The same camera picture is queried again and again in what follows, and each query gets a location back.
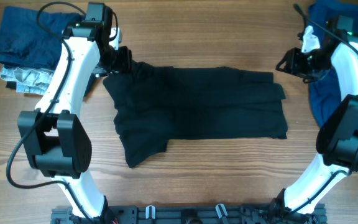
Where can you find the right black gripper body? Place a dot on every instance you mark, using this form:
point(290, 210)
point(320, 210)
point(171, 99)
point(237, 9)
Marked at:
point(307, 65)

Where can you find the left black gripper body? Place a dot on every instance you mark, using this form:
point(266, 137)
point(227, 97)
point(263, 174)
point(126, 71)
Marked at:
point(117, 61)

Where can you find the black polo shirt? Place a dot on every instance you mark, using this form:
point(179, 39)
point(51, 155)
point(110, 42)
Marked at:
point(157, 104)

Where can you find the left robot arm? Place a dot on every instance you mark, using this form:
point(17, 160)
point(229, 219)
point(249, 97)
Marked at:
point(52, 135)

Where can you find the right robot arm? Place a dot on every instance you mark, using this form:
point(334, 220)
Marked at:
point(337, 141)

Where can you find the folded black garment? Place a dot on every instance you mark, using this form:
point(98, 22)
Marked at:
point(89, 85)

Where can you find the folded light grey garment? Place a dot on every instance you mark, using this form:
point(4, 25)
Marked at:
point(27, 80)

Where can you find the folded navy blue garment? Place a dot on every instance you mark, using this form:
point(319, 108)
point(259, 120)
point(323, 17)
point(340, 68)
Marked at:
point(23, 43)

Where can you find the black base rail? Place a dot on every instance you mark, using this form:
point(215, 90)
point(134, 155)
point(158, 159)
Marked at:
point(242, 214)

